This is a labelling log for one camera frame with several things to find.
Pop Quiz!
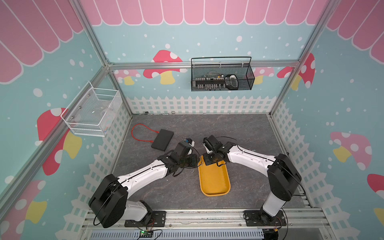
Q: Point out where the yellow plastic storage box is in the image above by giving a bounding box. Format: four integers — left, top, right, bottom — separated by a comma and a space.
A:
198, 155, 231, 197

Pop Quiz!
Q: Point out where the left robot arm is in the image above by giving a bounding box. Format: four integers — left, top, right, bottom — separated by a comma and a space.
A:
89, 139, 200, 228

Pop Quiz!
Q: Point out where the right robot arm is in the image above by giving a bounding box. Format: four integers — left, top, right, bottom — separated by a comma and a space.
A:
203, 135, 302, 225

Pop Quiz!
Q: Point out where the black rectangular box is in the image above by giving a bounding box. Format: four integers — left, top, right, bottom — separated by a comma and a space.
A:
151, 129, 174, 152

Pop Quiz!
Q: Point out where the black item in basket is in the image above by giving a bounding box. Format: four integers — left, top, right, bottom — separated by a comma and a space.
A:
225, 75, 239, 90

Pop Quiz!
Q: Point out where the green circuit board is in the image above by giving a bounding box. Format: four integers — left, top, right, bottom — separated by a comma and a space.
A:
139, 230, 154, 238

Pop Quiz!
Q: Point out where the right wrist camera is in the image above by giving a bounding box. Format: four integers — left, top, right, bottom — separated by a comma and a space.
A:
203, 138, 211, 154

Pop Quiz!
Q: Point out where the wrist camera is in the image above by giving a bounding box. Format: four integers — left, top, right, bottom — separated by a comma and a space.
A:
203, 138, 211, 154
185, 138, 195, 147

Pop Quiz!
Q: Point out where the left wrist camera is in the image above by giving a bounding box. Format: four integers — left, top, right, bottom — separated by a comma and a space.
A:
185, 138, 195, 147

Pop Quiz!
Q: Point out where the red cable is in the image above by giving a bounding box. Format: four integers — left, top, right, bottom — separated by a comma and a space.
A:
131, 123, 160, 143

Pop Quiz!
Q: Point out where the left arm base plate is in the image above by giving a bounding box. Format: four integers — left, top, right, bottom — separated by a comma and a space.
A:
124, 211, 167, 228

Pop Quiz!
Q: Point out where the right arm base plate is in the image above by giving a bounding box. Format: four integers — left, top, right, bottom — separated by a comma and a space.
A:
243, 210, 287, 228

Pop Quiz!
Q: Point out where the black wire wall basket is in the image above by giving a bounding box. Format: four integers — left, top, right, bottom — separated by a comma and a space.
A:
191, 57, 255, 92

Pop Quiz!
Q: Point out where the aluminium front rail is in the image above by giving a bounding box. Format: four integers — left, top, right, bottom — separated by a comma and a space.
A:
80, 208, 331, 230

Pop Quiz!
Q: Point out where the white wire wall basket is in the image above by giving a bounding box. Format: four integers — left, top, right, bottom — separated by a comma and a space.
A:
61, 82, 123, 137

